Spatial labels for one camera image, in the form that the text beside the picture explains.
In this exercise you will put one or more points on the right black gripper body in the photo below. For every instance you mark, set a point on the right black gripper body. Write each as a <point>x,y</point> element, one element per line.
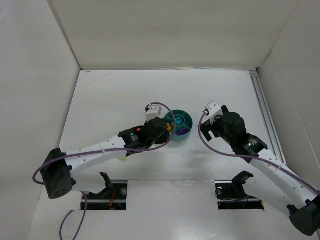
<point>207,130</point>

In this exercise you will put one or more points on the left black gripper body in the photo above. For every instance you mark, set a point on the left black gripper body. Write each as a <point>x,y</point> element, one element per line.
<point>164,133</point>

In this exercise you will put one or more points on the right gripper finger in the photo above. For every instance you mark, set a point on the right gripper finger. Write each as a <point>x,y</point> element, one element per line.
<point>208,130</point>
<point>224,109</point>

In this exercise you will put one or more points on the yellow orange square lego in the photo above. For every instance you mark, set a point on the yellow orange square lego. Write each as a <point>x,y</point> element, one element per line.
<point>169,127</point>

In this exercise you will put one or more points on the dark purple long lego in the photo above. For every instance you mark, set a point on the dark purple long lego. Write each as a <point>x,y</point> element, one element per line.
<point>183,131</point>

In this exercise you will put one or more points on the teal oval lego piece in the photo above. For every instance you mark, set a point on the teal oval lego piece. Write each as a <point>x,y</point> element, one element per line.
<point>179,120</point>

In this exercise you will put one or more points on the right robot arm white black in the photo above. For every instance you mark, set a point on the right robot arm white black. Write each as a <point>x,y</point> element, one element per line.
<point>284,190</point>

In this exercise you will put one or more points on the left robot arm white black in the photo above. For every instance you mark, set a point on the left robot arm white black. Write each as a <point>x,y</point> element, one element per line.
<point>60,170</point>

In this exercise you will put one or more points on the teal round divided container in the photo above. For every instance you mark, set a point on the teal round divided container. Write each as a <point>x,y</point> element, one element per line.
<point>187,122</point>

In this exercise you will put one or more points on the light green lego lower left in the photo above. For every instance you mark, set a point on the light green lego lower left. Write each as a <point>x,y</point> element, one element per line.
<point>123,158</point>

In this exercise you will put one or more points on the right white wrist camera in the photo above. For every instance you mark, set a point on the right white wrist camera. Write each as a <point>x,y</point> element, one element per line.
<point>213,111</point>

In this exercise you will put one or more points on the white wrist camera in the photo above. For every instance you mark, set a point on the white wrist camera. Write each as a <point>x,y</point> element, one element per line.
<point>213,111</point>
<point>152,111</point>

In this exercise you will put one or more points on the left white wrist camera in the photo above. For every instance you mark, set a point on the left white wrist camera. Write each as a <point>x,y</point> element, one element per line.
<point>152,111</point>

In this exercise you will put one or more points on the aluminium rail right side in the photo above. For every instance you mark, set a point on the aluminium rail right side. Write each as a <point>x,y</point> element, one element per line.
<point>275,144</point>

